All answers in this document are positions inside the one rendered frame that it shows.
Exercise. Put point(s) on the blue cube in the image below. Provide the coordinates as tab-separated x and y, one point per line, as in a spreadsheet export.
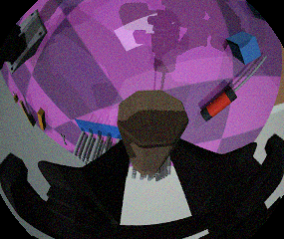
244	47
255	13

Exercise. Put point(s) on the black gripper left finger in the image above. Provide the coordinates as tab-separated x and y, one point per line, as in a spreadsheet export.
103	179

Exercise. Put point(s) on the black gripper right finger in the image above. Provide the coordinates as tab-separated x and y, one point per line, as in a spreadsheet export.
201	171

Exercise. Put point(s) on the blue flat strip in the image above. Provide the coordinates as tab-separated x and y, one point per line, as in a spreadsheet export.
99	128

